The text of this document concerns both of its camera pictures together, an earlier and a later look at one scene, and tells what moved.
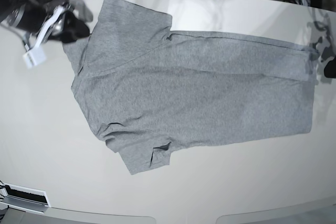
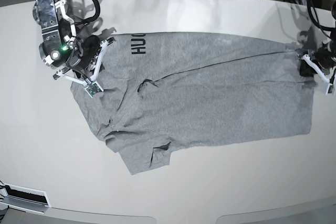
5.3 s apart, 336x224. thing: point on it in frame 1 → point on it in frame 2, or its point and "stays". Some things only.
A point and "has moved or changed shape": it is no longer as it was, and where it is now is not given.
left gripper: x=55 y=25 → x=85 y=53
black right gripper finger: x=329 y=70 → x=305 y=70
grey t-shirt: x=146 y=86 has moved or changed shape
